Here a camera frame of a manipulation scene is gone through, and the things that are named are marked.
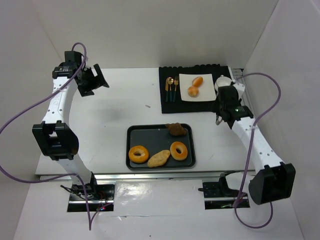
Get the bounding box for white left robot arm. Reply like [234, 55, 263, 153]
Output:
[32, 63, 109, 195]

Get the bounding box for right pale bagel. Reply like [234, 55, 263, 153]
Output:
[170, 141, 188, 161]

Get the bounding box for oblong tan bread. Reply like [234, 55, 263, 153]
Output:
[147, 149, 171, 168]

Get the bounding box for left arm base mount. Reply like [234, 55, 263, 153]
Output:
[60, 183, 115, 213]

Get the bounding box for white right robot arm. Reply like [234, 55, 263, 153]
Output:
[214, 76, 296, 205]

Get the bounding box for aluminium side rail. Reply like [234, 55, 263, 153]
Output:
[229, 67, 254, 114]

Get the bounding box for black baking tray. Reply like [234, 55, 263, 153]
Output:
[125, 123, 196, 171]

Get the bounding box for white square plate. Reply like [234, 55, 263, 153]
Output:
[179, 73, 216, 102]

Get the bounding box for dark brown croissant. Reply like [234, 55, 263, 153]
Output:
[165, 122, 187, 137]

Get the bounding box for orange bread roll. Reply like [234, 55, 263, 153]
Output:
[192, 76, 204, 88]

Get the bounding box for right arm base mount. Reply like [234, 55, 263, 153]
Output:
[198, 176, 239, 210]

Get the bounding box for gold knife teal handle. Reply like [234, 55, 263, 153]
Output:
[165, 78, 169, 102]

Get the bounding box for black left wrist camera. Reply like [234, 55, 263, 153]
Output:
[64, 50, 83, 68]

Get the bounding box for black placemat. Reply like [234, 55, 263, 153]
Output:
[158, 64, 231, 114]

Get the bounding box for metal tongs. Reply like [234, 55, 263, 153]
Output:
[215, 114, 224, 126]

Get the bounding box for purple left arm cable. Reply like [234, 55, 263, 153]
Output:
[0, 42, 106, 231]

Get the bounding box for left orange bagel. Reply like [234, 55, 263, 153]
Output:
[128, 145, 150, 164]

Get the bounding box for gold fork teal handle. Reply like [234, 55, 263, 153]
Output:
[173, 76, 179, 102]

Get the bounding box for gold spoon teal handle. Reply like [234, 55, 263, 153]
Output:
[167, 77, 174, 102]

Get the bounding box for white cup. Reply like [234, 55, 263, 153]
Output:
[214, 75, 233, 90]

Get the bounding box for round bun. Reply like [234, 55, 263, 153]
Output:
[187, 86, 199, 98]

